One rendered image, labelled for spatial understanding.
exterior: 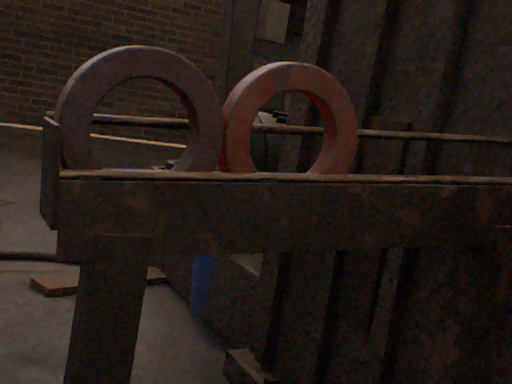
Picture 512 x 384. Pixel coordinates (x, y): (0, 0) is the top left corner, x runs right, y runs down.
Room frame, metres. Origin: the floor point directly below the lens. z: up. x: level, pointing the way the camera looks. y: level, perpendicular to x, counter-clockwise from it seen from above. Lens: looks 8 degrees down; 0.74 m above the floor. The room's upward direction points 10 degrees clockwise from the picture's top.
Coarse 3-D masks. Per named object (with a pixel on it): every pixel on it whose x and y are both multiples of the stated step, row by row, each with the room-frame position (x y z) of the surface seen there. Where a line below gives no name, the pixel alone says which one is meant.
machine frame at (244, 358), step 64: (320, 0) 1.59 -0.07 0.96; (384, 0) 1.37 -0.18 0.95; (448, 0) 1.21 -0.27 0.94; (320, 64) 1.57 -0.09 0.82; (384, 64) 1.38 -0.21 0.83; (448, 64) 1.19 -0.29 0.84; (384, 128) 1.33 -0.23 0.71; (448, 128) 1.19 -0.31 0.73; (320, 256) 1.45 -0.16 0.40; (384, 256) 1.28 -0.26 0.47; (448, 256) 1.13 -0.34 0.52; (256, 320) 1.67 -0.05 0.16; (320, 320) 1.38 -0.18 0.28; (384, 320) 1.20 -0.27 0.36
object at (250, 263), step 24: (264, 120) 2.20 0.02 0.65; (264, 144) 2.12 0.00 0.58; (216, 168) 2.21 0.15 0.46; (264, 168) 2.12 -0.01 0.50; (168, 264) 2.35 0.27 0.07; (192, 264) 2.16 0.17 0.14; (216, 264) 2.00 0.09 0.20; (240, 264) 1.87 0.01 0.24; (216, 288) 1.98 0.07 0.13; (240, 288) 1.84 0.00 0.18; (216, 312) 1.95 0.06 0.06; (240, 312) 1.82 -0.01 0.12; (240, 336) 1.80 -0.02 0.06
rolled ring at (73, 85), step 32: (96, 64) 0.70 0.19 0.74; (128, 64) 0.72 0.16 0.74; (160, 64) 0.73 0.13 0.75; (192, 64) 0.75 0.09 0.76; (64, 96) 0.69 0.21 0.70; (96, 96) 0.70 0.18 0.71; (192, 96) 0.75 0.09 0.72; (64, 128) 0.69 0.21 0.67; (192, 128) 0.77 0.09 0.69; (64, 160) 0.69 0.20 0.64; (96, 160) 0.71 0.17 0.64; (192, 160) 0.76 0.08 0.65
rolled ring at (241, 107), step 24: (264, 72) 0.79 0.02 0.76; (288, 72) 0.81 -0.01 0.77; (312, 72) 0.82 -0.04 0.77; (240, 96) 0.78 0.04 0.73; (264, 96) 0.79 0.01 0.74; (312, 96) 0.84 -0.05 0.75; (336, 96) 0.84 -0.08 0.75; (240, 120) 0.78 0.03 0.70; (336, 120) 0.84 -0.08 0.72; (240, 144) 0.78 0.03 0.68; (336, 144) 0.85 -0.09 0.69; (240, 168) 0.79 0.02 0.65; (312, 168) 0.86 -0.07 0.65; (336, 168) 0.85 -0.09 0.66
